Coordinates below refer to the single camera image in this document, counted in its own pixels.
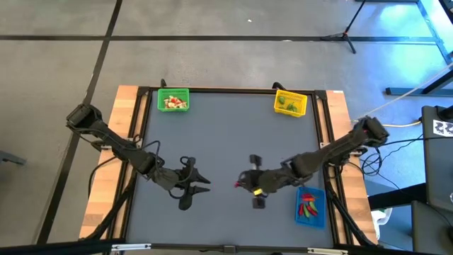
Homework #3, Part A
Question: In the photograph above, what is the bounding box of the white cable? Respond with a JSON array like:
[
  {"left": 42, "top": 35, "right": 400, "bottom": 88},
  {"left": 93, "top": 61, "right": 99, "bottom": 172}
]
[{"left": 353, "top": 63, "right": 453, "bottom": 121}]

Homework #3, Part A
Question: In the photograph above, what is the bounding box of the black equipment case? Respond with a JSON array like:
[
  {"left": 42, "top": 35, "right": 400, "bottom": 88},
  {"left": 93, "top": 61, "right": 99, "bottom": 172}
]
[{"left": 420, "top": 105, "right": 453, "bottom": 213}]

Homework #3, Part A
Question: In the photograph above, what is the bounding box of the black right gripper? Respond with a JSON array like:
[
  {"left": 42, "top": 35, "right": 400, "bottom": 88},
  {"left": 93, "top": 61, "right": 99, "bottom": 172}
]
[{"left": 236, "top": 154, "right": 275, "bottom": 210}]

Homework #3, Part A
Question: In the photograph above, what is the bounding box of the white fiducial marker tag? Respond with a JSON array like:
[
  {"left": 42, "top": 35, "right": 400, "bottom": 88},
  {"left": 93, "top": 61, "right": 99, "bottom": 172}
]
[{"left": 432, "top": 119, "right": 453, "bottom": 137}]

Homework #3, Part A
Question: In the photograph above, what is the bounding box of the white plastic object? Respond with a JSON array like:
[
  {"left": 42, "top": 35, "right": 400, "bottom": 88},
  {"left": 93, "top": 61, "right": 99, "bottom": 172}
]
[{"left": 370, "top": 207, "right": 394, "bottom": 240}]

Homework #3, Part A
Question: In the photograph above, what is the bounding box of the black box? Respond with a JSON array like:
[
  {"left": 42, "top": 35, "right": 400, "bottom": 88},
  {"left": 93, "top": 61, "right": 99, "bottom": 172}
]
[{"left": 410, "top": 200, "right": 453, "bottom": 255}]

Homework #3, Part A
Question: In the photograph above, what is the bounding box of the black aluminium table frame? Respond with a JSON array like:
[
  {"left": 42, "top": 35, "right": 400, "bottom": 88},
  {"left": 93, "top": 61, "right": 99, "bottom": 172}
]
[{"left": 79, "top": 80, "right": 382, "bottom": 255}]

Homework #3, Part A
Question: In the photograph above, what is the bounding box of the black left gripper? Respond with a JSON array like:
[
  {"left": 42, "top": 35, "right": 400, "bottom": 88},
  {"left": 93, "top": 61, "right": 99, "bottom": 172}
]
[{"left": 166, "top": 155, "right": 212, "bottom": 212}]

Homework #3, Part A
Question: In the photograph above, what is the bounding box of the black cable bundle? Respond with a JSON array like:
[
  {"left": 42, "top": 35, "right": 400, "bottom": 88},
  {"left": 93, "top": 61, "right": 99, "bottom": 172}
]
[{"left": 359, "top": 134, "right": 453, "bottom": 191}]

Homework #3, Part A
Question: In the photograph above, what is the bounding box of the yellow plastic basket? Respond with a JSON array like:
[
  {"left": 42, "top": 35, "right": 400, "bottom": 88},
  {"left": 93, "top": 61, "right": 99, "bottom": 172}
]
[{"left": 273, "top": 89, "right": 308, "bottom": 118}]

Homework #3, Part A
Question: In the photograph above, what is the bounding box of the black metal desk frame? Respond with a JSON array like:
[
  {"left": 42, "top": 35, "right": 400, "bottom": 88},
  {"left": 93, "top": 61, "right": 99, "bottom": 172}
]
[{"left": 355, "top": 0, "right": 453, "bottom": 97}]

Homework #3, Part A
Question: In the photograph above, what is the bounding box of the grey metal furniture foot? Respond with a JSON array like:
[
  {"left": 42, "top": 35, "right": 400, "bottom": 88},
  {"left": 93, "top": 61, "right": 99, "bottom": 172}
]
[{"left": 0, "top": 150, "right": 28, "bottom": 166}]

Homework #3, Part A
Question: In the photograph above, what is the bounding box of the black tripod stand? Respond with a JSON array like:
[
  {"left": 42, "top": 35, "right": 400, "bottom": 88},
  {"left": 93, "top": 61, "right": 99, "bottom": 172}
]
[{"left": 320, "top": 0, "right": 369, "bottom": 55}]

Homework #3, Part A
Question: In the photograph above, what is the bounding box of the black floor beam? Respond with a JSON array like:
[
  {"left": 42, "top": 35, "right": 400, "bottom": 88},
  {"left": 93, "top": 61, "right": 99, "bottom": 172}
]
[{"left": 367, "top": 182, "right": 428, "bottom": 210}]

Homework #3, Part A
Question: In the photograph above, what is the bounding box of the blue plastic basket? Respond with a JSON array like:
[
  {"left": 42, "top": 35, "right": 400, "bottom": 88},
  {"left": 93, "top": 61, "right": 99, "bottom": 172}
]
[{"left": 294, "top": 186, "right": 326, "bottom": 230}]

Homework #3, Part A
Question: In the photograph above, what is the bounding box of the green plastic basket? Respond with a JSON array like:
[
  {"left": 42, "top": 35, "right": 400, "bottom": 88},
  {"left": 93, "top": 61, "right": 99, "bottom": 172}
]
[{"left": 156, "top": 88, "right": 190, "bottom": 113}]

